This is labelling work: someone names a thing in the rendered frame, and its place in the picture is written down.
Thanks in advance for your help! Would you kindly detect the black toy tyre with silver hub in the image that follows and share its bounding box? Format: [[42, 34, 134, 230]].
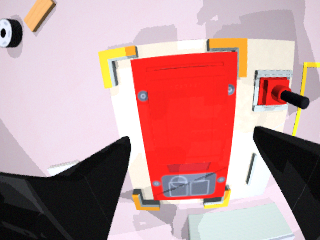
[[0, 17, 23, 48]]

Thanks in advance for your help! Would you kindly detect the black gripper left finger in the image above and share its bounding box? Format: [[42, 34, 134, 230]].
[[0, 136, 132, 240]]

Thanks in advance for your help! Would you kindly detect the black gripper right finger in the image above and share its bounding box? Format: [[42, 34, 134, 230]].
[[253, 125, 320, 240]]

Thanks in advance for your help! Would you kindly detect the orange rectangular block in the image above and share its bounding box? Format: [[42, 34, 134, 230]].
[[24, 0, 56, 32]]

